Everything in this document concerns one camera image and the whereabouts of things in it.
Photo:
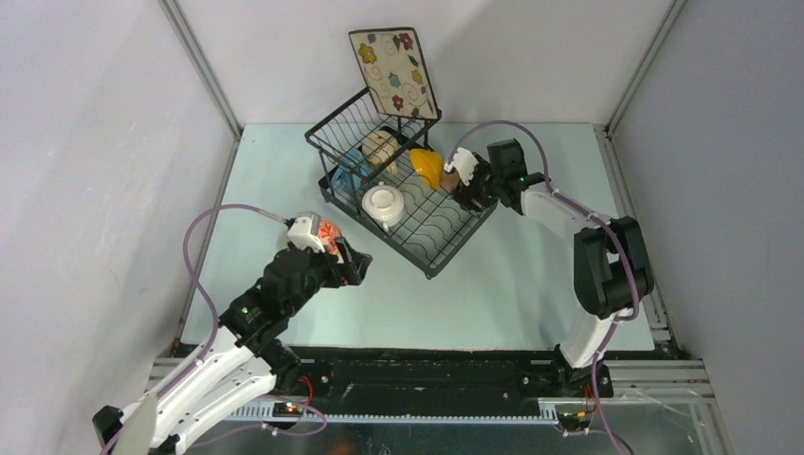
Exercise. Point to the yellow orange bowl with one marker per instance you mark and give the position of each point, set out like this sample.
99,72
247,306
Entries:
428,165

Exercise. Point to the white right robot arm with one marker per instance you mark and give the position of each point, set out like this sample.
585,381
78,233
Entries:
611,269

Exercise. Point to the left electronics board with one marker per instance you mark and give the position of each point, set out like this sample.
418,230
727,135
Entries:
286,409

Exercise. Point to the orange patterned white bowl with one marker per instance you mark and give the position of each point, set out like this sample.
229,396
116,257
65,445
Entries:
328,232

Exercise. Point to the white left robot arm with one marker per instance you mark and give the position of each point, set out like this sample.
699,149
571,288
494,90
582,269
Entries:
243,360

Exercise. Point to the black wire dish rack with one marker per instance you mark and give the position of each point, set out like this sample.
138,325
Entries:
434,228

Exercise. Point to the tan bowl with dark rim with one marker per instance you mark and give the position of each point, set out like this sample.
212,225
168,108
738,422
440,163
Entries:
450,182

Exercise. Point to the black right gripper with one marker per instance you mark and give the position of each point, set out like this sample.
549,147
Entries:
465,193

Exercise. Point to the square floral ceramic plate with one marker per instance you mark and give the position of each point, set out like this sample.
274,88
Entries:
393,67

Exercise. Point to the blue floral mug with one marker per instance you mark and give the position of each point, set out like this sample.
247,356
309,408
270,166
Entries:
354,174

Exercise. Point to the electronics board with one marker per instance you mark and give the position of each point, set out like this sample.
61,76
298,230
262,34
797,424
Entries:
574,422
286,409

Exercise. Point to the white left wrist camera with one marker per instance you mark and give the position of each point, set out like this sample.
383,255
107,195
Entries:
303,232

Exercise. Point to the beige ceramic mug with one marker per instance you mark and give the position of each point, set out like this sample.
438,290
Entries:
378,147

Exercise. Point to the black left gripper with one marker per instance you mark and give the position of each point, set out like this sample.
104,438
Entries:
351,271

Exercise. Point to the white two-handled soup bowl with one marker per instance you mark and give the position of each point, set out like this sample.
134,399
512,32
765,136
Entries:
385,204

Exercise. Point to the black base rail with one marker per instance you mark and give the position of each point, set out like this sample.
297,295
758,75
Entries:
374,382

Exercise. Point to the right electronics board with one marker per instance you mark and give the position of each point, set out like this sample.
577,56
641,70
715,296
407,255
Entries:
574,422

